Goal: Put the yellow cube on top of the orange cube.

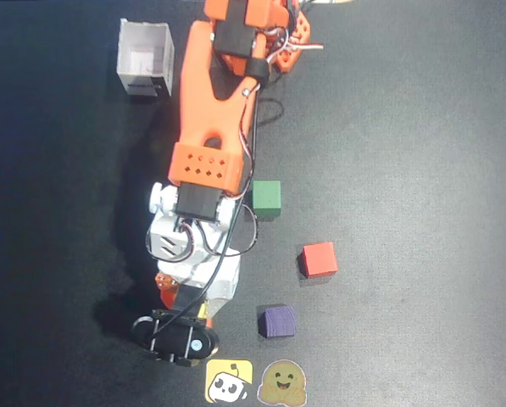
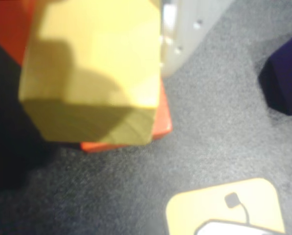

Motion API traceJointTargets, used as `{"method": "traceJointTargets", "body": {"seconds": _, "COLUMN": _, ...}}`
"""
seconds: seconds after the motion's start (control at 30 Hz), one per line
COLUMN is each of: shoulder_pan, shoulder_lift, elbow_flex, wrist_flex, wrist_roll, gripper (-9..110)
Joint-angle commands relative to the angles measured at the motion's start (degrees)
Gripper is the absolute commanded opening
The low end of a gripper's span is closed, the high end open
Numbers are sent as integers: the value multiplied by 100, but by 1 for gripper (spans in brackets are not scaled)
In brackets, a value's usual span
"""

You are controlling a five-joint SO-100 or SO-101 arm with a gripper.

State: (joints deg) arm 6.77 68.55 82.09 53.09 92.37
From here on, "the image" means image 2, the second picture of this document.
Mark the purple cube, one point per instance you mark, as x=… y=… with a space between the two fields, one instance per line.
x=287 y=78

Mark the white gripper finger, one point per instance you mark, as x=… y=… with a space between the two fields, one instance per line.
x=185 y=24

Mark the yellow robot logo sticker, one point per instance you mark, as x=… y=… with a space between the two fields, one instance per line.
x=204 y=208

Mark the yellow cube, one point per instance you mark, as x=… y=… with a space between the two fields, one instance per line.
x=99 y=61

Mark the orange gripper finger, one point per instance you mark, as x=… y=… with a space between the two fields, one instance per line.
x=6 y=22

